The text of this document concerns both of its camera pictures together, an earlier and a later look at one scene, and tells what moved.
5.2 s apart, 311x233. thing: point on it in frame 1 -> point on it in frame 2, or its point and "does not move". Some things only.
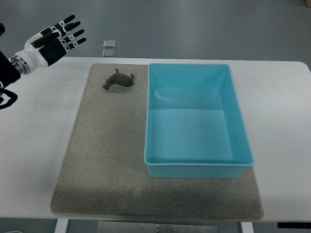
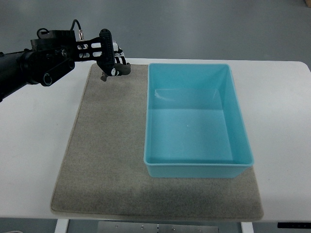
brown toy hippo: (117, 78) -> (122, 69)
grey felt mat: (102, 168) does not move
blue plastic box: (194, 126) does not move
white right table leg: (247, 227) does not move
